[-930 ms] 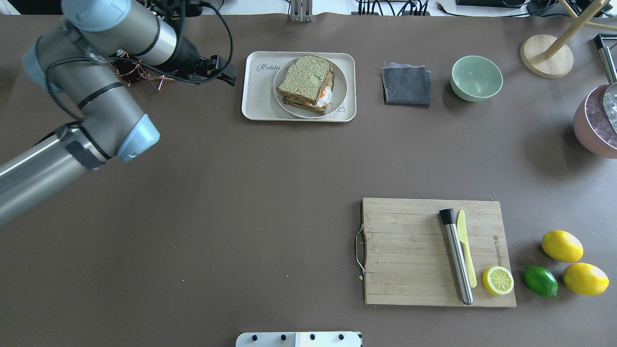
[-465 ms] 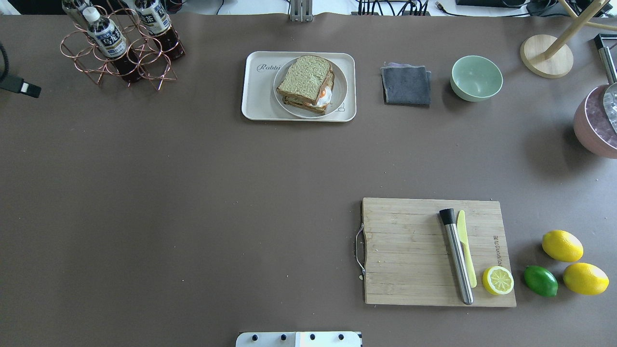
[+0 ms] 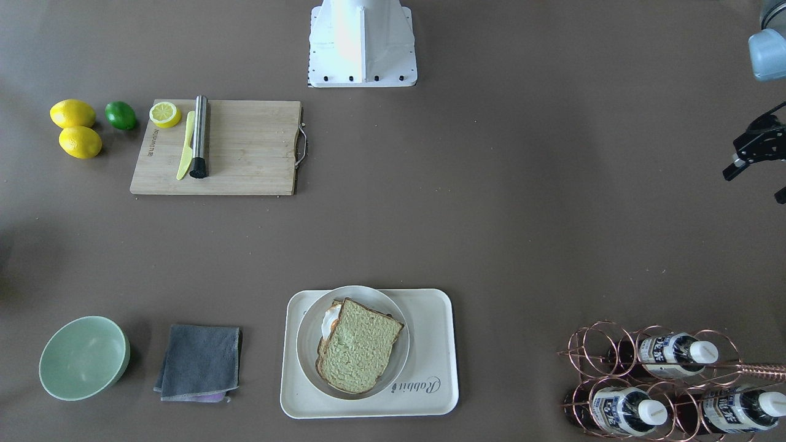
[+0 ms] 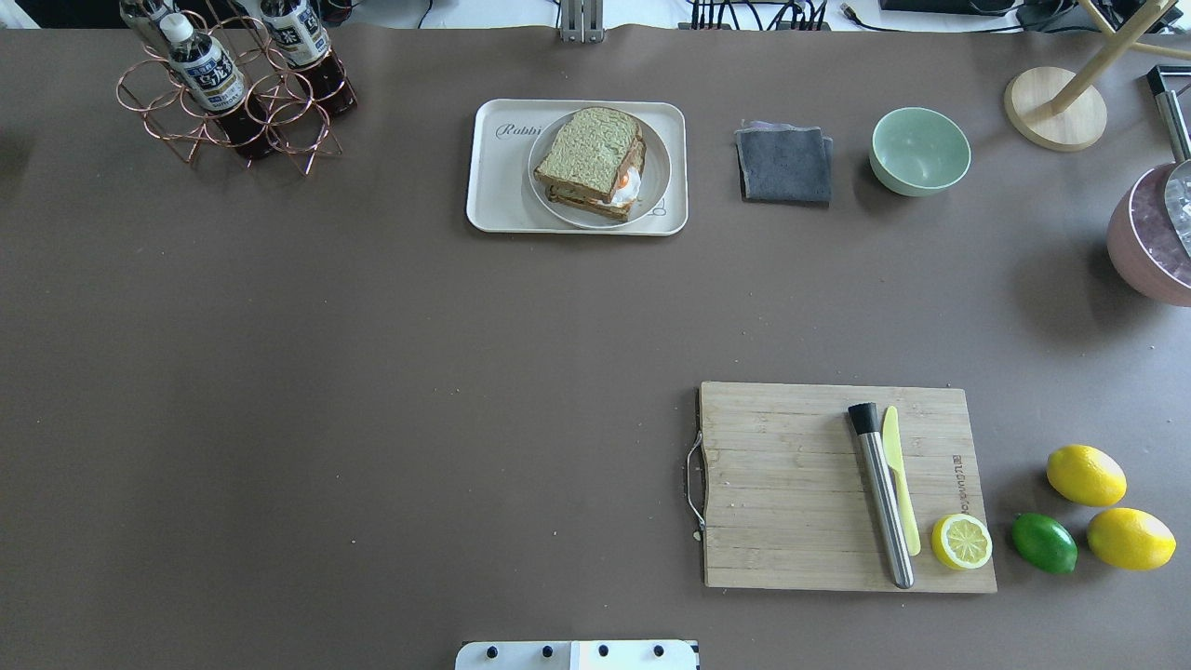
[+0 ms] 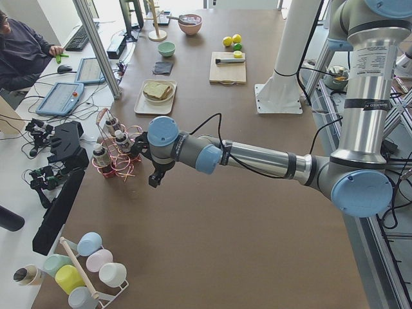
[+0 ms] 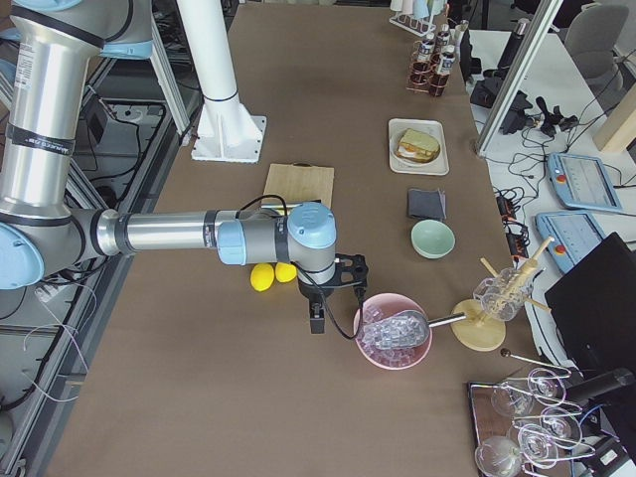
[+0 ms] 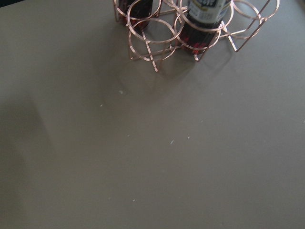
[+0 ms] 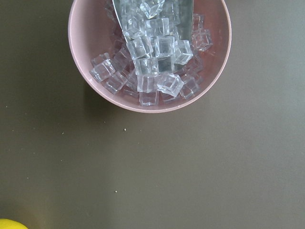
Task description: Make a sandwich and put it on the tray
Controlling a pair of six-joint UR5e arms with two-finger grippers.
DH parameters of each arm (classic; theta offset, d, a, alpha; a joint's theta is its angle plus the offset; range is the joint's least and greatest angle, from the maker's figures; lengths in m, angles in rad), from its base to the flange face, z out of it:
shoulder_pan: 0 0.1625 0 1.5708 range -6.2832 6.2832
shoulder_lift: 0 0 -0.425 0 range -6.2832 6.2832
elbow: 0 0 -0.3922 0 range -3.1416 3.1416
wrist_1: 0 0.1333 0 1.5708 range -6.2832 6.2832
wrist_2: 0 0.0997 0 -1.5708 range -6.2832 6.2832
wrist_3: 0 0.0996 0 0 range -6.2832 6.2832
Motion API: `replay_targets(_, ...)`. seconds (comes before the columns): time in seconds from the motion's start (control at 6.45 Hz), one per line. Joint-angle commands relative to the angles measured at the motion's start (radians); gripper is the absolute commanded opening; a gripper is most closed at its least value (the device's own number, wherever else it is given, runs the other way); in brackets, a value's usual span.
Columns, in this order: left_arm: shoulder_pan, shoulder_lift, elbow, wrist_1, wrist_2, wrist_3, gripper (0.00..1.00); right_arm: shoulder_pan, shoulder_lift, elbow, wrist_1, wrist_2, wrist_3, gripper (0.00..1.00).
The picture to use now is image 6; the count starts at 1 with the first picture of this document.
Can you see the tea bottle front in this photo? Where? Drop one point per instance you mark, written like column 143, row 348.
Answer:
column 442, row 71

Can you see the wine glass rack tray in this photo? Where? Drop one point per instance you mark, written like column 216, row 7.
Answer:
column 527, row 426

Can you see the blue teach pendant far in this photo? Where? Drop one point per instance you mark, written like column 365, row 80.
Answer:
column 581, row 182

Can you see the tea bottle left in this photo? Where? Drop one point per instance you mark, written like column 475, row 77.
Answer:
column 442, row 38

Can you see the tea bottle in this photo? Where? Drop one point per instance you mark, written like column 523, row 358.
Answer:
column 421, row 64
column 442, row 38
column 442, row 71

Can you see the whole lemon upper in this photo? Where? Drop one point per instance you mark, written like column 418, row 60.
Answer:
column 285, row 272

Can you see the glass mug on stand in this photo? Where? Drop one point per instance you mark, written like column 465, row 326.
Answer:
column 503, row 296

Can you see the whole lemon lower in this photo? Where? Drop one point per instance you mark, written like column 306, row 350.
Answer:
column 261, row 277

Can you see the bread slice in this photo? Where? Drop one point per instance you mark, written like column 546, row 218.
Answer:
column 417, row 158
column 417, row 140

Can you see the tea bottle right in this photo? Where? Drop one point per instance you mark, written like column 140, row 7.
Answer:
column 421, row 64

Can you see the fried egg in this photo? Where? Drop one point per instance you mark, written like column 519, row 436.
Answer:
column 406, row 152

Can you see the blue teach pendant near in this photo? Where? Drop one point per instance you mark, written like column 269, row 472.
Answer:
column 576, row 234

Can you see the black monitor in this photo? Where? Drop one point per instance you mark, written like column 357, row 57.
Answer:
column 593, row 306

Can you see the aluminium frame post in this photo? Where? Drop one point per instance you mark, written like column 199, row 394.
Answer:
column 536, row 32

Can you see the grey folded cloth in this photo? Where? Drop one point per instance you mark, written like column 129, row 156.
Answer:
column 426, row 205

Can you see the copper wire bottle rack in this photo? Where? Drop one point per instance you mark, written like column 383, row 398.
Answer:
column 434, row 61

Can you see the green bowl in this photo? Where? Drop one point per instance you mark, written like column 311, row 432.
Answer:
column 432, row 239

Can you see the whole lemon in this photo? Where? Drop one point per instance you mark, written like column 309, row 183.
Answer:
column 285, row 272
column 261, row 277

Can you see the pink ice bowl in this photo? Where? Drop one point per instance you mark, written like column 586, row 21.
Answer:
column 377, row 308

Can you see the wooden mug tree stand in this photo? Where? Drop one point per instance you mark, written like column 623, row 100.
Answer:
column 481, row 332

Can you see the white cup rack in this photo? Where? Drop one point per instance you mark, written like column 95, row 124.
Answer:
column 416, row 16

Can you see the wooden cutting board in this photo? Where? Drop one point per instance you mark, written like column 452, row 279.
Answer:
column 300, row 183

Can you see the cream rabbit tray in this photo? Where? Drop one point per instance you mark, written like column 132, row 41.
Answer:
column 438, row 167

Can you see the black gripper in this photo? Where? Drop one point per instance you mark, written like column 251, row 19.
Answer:
column 311, row 293

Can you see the blue teach pendant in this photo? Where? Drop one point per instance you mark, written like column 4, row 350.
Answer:
column 581, row 182
column 576, row 234

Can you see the metal ice scoop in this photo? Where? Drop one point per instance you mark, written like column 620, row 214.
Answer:
column 406, row 329

